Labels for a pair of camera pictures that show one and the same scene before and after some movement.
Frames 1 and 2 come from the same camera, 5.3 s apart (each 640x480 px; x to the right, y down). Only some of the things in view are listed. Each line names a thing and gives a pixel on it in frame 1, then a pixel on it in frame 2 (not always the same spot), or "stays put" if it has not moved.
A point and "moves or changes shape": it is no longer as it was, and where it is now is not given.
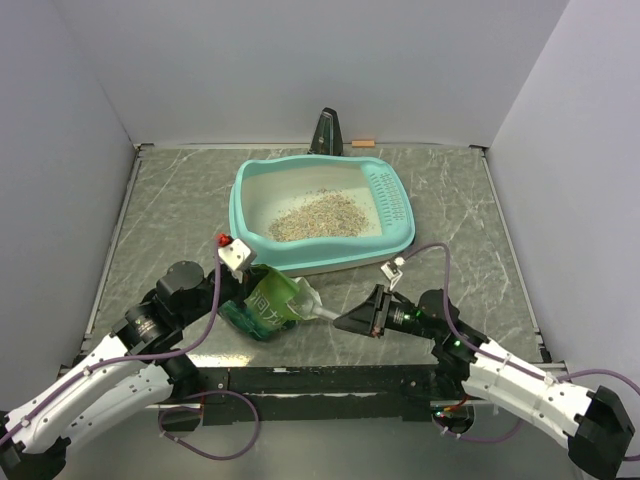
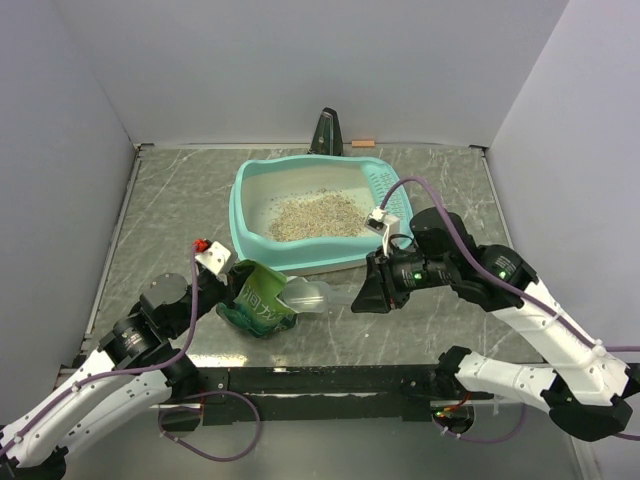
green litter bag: [268, 304] moves or changes shape
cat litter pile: [321, 215] stays put
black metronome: [327, 139] stays put
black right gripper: [371, 316] → [378, 283]
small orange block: [363, 143] stays put
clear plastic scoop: [307, 302] moves or changes shape
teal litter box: [320, 213] stays put
